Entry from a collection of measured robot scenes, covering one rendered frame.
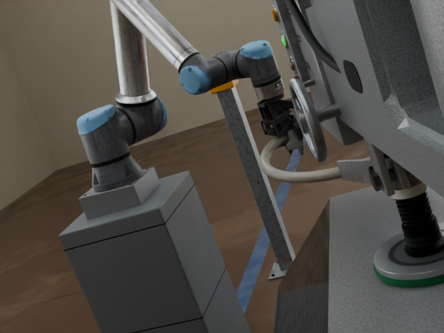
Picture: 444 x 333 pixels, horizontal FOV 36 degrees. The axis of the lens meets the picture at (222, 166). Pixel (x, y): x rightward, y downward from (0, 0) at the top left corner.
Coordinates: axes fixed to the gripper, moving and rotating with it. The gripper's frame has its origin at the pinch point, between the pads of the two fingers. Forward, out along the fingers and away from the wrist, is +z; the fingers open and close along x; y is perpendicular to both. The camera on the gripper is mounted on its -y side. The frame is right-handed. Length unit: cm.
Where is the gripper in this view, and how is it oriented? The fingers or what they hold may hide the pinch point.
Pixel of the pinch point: (296, 149)
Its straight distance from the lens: 217.0
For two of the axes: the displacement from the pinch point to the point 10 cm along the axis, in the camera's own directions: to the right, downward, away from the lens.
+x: 5.4, 1.1, -8.3
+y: -7.7, 4.7, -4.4
